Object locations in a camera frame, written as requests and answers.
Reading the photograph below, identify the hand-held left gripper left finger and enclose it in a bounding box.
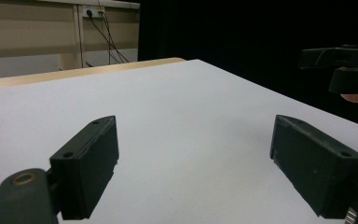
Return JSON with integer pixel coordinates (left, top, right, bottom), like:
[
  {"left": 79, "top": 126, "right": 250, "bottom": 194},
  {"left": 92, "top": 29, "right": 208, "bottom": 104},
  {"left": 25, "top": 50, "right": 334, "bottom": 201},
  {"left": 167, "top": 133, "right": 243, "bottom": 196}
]
[{"left": 49, "top": 115, "right": 120, "bottom": 221}]

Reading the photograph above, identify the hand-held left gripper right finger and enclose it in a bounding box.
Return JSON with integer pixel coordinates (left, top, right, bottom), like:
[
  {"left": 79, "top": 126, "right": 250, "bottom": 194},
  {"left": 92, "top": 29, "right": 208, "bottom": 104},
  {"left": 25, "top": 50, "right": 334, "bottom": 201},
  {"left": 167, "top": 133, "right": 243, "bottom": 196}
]
[{"left": 269, "top": 114, "right": 358, "bottom": 219}]

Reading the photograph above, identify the black curtain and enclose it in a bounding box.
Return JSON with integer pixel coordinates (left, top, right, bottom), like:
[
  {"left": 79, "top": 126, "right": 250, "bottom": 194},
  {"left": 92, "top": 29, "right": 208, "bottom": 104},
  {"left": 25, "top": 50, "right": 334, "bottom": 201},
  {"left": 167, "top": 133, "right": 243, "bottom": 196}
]
[{"left": 137, "top": 0, "right": 358, "bottom": 124}]

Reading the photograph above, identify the beige wall post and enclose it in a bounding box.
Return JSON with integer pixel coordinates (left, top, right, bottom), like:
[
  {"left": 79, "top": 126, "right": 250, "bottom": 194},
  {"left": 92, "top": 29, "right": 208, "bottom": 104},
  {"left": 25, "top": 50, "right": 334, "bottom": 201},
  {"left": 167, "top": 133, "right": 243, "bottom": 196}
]
[{"left": 72, "top": 4, "right": 86, "bottom": 69}]

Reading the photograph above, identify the black power cable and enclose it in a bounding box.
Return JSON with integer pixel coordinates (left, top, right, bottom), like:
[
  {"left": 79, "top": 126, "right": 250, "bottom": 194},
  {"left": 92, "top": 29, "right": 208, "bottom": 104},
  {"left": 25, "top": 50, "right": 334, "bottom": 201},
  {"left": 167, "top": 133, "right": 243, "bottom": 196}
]
[
  {"left": 86, "top": 9, "right": 131, "bottom": 64},
  {"left": 98, "top": 11, "right": 122, "bottom": 65}
]

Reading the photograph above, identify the white wall power socket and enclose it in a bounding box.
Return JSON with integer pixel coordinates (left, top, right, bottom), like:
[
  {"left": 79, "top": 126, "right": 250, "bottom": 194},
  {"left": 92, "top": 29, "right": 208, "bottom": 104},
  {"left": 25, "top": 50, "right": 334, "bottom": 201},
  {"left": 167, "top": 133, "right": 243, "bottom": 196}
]
[{"left": 82, "top": 5, "right": 106, "bottom": 19}]

